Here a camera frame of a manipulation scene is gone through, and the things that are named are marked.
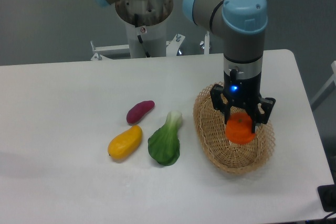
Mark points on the white metal base frame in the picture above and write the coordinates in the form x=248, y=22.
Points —
x=173, y=48

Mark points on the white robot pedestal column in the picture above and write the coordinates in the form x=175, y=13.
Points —
x=145, y=24

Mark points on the yellow mango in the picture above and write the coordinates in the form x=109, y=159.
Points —
x=123, y=145

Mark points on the woven wicker basket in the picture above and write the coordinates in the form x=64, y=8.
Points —
x=227, y=156

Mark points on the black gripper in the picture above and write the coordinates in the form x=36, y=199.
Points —
x=244, y=94

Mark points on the green bok choy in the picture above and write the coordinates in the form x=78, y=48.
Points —
x=164, y=144

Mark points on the purple sweet potato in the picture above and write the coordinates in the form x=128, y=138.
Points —
x=137, y=112

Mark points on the white frame at right edge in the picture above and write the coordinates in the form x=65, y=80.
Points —
x=324, y=91

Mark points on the orange fruit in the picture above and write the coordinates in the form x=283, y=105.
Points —
x=239, y=128

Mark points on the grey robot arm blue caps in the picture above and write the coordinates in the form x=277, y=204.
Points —
x=240, y=24

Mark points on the black device at table edge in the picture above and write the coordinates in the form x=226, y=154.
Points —
x=327, y=197

